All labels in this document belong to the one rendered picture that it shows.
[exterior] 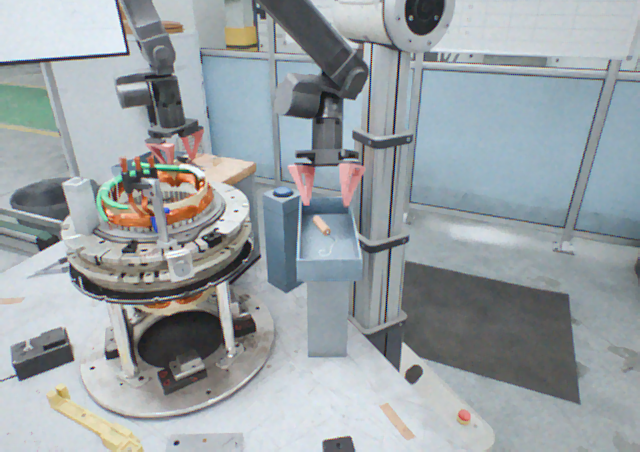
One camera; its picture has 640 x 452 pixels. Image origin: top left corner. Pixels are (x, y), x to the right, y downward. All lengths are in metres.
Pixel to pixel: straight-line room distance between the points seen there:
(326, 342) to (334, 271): 0.23
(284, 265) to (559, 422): 1.33
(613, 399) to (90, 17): 2.42
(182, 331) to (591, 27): 2.40
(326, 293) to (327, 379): 0.17
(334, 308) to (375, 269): 0.25
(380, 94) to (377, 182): 0.19
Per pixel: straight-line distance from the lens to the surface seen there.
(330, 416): 0.88
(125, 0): 1.03
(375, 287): 1.14
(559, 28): 2.78
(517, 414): 2.03
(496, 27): 2.78
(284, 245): 1.06
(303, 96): 0.77
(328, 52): 0.75
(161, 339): 1.07
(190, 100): 3.33
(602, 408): 2.19
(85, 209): 0.82
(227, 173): 1.10
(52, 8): 1.87
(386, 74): 0.96
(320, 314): 0.90
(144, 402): 0.93
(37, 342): 1.10
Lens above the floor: 1.46
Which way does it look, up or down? 26 degrees down
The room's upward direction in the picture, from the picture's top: straight up
